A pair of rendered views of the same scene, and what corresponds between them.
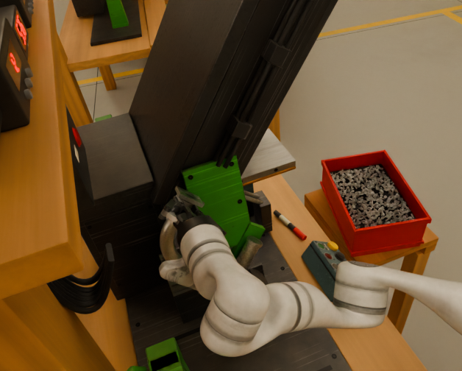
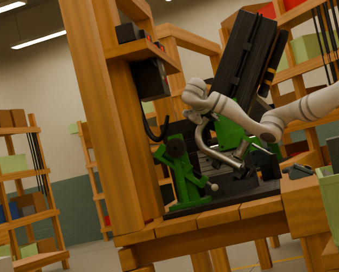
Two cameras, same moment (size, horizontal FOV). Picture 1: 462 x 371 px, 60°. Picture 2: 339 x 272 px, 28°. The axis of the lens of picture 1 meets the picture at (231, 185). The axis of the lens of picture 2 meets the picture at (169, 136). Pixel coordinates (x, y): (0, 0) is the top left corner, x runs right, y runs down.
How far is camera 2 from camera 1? 2.32 m
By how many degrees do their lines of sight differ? 49
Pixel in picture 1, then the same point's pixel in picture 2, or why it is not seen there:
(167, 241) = (197, 131)
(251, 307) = (195, 79)
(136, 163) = not seen: hidden behind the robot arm
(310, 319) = (225, 102)
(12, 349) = (126, 109)
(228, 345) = (187, 93)
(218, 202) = (226, 121)
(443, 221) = not seen: outside the picture
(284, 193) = not seen: hidden behind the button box
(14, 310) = (130, 90)
